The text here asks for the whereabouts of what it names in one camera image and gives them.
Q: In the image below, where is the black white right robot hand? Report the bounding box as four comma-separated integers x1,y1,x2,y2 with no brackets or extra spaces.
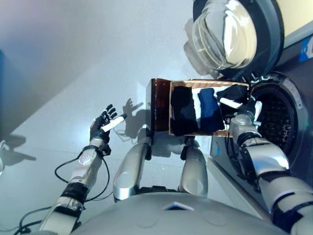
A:
219,96,264,121

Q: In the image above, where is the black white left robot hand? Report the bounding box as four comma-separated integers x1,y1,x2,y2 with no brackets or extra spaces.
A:
89,104,128,145

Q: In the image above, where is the small black garment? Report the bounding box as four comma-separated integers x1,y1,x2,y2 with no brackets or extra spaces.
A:
216,84,249,103

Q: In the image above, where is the navy blue garment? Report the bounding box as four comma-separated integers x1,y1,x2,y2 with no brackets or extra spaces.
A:
197,88,225,134

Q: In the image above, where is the large black garment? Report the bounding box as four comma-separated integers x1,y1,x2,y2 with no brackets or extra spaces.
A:
170,86,200,137

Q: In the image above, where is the grey front-load washing machine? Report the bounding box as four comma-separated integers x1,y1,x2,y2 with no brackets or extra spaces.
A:
209,31,313,221

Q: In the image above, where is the wicker laundry basket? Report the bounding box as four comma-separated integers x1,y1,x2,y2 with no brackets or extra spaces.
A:
168,78,251,138

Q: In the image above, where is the silver left robot leg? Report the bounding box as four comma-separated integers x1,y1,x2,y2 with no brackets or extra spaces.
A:
112,129,157,203

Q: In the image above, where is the drain filter cover blue tab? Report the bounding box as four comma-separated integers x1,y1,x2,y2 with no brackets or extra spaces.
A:
210,138,227,157

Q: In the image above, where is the white basket liner cloth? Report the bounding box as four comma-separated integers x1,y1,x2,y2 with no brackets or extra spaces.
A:
192,87,204,118

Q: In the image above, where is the round glass washer door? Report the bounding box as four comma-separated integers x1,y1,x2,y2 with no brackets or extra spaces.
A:
183,0,286,80

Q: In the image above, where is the white washer plinth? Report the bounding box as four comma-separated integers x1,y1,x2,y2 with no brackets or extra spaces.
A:
207,156,272,221

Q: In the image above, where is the blue white washer sticker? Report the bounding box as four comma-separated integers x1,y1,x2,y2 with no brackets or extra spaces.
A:
299,40,313,62

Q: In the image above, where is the dark-edged flat panel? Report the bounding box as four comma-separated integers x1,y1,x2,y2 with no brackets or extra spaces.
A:
0,47,5,101

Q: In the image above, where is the grey robot torso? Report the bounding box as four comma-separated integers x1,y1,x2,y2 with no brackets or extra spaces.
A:
73,190,289,235

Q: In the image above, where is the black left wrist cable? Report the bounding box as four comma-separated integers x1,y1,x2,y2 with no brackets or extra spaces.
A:
55,151,111,201

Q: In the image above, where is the black left elbow cable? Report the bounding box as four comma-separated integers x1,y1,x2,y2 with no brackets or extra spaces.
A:
19,205,57,233

